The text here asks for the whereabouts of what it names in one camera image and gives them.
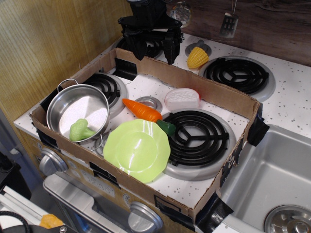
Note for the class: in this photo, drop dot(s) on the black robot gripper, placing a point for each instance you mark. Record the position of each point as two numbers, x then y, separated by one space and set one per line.
149 22

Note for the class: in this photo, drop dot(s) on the small steel pot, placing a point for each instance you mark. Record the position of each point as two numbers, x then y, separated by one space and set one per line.
74 101

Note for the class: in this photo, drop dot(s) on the green toy broccoli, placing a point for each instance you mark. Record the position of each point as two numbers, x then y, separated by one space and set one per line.
80 131

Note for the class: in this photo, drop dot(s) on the back left black burner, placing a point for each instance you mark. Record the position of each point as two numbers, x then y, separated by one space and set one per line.
154 43

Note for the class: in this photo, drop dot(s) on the black burner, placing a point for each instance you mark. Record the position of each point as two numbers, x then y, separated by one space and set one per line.
113 88
154 43
244 74
200 145

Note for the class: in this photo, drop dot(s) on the hanging steel strainer ladle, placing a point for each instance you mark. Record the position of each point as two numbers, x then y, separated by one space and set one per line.
182 12

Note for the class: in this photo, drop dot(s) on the grey stovetop knob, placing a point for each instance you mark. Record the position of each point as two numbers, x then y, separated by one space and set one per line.
201 44

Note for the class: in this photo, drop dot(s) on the brown cardboard fence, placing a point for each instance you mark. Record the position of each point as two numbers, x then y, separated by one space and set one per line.
208 211

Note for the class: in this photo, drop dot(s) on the yellow toy corn cob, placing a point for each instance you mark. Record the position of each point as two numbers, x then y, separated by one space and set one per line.
197 58

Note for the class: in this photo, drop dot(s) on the front left black burner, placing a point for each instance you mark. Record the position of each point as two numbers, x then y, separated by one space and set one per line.
113 88

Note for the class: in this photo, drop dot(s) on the white toy cheese wedge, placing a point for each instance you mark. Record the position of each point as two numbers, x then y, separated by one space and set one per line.
182 98

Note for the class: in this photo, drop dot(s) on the orange toy carrot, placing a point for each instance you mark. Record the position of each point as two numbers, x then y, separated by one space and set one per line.
147 113

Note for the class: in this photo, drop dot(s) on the hanging steel spatula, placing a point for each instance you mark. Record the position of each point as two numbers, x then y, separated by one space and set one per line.
230 22

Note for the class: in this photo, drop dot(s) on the back right black burner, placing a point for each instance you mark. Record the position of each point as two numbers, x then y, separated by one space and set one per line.
244 74

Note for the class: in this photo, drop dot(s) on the light green plastic plate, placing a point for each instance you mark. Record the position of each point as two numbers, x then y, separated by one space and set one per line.
139 148

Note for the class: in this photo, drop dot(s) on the front right black burner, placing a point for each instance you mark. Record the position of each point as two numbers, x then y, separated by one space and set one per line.
200 145

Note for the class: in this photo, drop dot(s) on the left silver stove knob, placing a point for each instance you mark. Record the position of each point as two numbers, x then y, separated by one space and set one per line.
51 163

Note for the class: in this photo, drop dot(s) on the silver stove knob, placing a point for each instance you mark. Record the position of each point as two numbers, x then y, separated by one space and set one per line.
51 163
143 219

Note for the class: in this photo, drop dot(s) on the grey metal sink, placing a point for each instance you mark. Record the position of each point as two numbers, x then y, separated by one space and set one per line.
275 172

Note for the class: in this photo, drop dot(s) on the right silver stove knob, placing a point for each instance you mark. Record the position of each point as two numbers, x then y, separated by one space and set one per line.
143 219

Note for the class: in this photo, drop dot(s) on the orange object at bottom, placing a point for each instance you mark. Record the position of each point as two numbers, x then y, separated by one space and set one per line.
49 221

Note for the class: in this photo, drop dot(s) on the steel sink drain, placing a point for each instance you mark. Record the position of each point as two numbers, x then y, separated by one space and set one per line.
288 219

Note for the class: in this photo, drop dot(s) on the silver oven door handle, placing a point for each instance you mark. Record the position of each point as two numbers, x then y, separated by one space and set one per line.
88 211

